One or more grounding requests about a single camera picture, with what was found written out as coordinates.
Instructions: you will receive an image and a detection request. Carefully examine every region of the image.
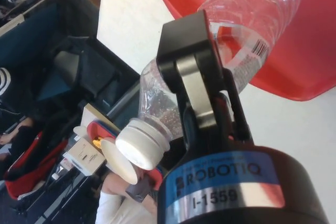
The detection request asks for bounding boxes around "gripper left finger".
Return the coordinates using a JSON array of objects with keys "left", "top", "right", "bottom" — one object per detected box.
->
[{"left": 156, "top": 9, "right": 234, "bottom": 158}]

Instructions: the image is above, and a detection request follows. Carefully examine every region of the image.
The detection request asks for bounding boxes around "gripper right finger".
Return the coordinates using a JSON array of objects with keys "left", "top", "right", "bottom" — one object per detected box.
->
[{"left": 223, "top": 68, "right": 255, "bottom": 144}]

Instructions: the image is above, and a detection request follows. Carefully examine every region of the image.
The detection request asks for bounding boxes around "clear plastic bottle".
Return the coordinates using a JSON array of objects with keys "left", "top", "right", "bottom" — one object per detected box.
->
[{"left": 115, "top": 0, "right": 307, "bottom": 171}]

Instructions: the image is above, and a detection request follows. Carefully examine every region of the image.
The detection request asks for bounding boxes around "red tray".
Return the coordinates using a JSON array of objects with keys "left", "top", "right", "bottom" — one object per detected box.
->
[{"left": 154, "top": 0, "right": 336, "bottom": 102}]

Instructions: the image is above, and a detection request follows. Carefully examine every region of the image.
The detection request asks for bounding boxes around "black storage bin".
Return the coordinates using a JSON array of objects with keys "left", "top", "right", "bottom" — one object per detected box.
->
[{"left": 49, "top": 35, "right": 141, "bottom": 120}]

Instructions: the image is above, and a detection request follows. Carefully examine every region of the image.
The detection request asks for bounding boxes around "beige electrical box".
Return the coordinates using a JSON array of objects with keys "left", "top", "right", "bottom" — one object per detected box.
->
[{"left": 64, "top": 137, "right": 106, "bottom": 176}]

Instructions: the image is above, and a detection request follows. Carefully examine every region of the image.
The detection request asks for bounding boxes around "red and black bag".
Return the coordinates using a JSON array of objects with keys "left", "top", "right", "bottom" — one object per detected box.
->
[{"left": 4, "top": 129, "right": 69, "bottom": 199}]

